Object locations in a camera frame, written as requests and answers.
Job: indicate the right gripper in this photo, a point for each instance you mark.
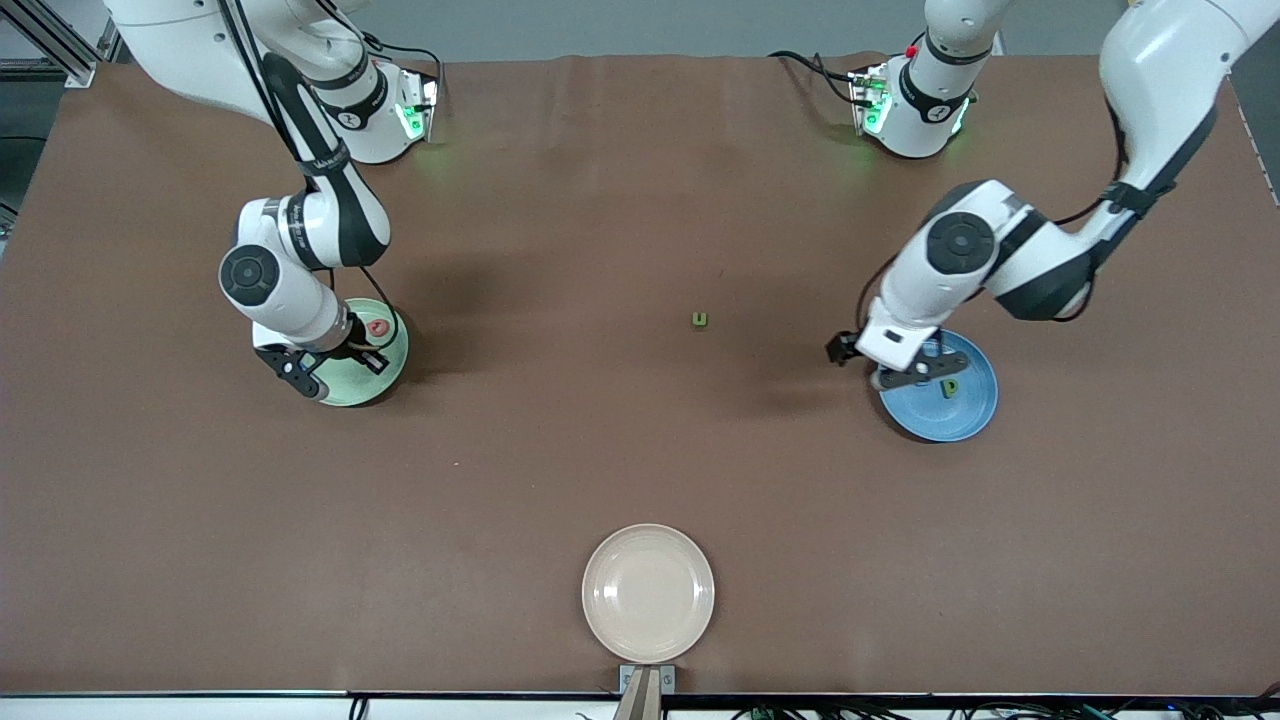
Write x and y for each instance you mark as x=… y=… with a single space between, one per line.
x=358 y=337

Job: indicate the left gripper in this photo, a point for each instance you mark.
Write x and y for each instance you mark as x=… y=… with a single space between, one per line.
x=839 y=347

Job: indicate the red letter A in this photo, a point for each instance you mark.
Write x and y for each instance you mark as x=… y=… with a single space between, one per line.
x=374 y=322

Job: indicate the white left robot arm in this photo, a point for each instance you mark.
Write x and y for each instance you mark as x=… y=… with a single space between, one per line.
x=1160 y=70

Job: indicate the blue plate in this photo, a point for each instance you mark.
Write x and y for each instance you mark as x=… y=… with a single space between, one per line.
x=940 y=420

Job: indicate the light green plate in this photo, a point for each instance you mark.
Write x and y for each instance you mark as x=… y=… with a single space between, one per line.
x=355 y=390

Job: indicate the brown table cover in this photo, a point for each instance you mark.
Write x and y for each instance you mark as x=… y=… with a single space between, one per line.
x=640 y=200

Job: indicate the beige plate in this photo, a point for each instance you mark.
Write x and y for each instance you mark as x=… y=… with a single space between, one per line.
x=648 y=594

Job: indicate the aluminium frame profile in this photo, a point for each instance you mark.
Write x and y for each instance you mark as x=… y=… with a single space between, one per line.
x=40 y=70

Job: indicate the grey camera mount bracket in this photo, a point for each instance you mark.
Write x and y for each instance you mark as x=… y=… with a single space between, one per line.
x=647 y=680

